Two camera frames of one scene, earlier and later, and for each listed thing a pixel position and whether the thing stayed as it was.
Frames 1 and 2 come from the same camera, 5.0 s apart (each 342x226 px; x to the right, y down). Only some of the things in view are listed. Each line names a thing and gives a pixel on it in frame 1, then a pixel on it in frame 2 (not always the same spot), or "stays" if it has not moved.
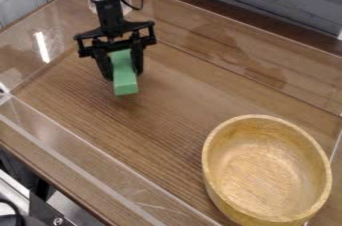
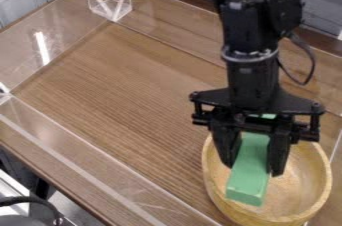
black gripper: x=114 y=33 to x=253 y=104
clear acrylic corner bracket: x=125 y=3 stays
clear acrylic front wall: x=107 y=186 stays
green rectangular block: x=126 y=84 to x=249 y=175
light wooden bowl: x=266 y=172 stays
